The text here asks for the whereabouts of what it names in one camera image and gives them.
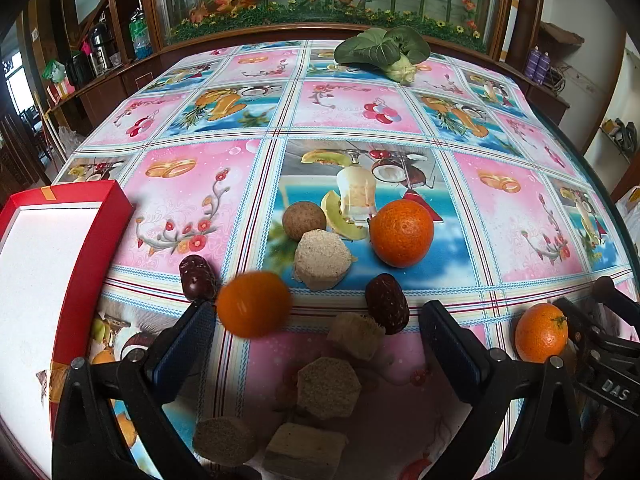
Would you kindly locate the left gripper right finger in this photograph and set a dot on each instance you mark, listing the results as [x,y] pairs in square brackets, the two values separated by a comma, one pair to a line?
[545,442]

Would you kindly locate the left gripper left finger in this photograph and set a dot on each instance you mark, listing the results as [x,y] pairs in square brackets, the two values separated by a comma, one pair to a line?
[88,442]

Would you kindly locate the small tangerine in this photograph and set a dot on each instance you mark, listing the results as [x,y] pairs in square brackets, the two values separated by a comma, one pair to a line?
[542,331]

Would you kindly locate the round brown cake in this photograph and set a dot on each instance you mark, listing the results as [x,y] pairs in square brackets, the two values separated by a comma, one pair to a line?
[225,440]

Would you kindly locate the dark red jujube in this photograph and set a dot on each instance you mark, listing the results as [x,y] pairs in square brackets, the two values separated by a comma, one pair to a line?
[198,280]
[386,303]

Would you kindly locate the beige rectangular cake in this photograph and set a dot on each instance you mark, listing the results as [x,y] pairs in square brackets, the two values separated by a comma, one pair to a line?
[302,452]

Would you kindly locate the square tan cake piece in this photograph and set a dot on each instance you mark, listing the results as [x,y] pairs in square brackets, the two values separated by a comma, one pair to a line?
[359,335]

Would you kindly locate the large orange tangerine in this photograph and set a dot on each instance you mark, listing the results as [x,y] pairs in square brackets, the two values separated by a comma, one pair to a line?
[401,233]

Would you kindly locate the pale hexagonal cake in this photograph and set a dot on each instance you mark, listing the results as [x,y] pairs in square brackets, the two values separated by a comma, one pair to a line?
[321,260]

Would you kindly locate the brown round longan fruit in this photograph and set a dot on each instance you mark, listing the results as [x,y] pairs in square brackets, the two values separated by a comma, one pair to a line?
[302,217]

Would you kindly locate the red gift box tray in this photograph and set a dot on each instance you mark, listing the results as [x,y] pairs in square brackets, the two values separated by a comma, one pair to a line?
[57,244]

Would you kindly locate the purple bottles on shelf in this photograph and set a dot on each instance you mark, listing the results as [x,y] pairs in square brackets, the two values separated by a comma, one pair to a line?
[537,65]

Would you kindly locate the colourful fruit print tablecloth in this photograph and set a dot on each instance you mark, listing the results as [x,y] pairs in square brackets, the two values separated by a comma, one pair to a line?
[213,150]

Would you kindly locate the green leafy bok choy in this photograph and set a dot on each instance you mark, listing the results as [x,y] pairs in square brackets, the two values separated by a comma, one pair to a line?
[396,52]

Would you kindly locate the green snack bag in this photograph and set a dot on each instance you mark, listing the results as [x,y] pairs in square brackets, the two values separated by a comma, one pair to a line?
[59,86]

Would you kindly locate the steel thermos flask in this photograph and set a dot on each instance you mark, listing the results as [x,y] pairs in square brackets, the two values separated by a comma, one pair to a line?
[98,41]

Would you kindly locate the green plastic bottle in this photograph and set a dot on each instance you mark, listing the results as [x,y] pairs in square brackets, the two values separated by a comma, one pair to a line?
[139,34]

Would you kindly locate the wooden glass display cabinet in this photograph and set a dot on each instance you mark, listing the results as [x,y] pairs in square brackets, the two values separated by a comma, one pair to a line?
[496,32]

